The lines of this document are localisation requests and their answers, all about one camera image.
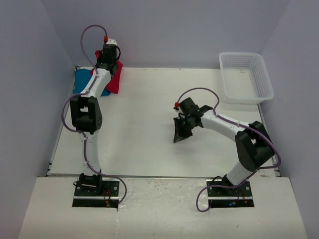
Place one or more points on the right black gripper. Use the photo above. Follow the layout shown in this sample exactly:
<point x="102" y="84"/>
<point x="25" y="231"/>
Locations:
<point x="180" y="134"/>

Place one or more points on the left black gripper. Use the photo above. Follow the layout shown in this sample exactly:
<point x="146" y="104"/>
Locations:
<point x="98" y="61"/>

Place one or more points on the red t shirt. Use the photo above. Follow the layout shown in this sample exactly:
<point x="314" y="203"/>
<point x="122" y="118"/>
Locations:
<point x="114" y="84"/>

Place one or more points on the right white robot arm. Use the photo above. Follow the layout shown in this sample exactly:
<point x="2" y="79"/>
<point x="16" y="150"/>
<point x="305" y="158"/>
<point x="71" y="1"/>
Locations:
<point x="252" y="141"/>

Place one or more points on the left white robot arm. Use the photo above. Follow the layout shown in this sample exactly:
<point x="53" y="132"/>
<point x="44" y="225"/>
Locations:
<point x="86" y="115"/>

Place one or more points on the folded blue t shirt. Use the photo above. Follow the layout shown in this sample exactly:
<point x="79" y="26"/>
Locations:
<point x="81" y="81"/>

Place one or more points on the white plastic basket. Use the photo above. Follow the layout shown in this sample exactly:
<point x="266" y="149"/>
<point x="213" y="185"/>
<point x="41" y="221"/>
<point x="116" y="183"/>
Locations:
<point x="245" y="78"/>

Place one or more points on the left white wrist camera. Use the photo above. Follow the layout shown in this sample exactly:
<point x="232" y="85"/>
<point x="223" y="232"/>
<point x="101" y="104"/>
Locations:
<point x="111" y="41"/>

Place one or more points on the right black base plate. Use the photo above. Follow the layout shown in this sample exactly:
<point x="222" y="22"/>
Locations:
<point x="240" y="197"/>

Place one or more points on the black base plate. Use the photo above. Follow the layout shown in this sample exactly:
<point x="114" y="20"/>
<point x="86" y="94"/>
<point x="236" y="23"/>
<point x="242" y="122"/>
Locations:
<point x="106" y="195"/>
<point x="240" y="197"/>

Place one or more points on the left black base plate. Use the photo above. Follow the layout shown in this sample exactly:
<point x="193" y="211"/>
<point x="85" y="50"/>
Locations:
<point x="106" y="195"/>

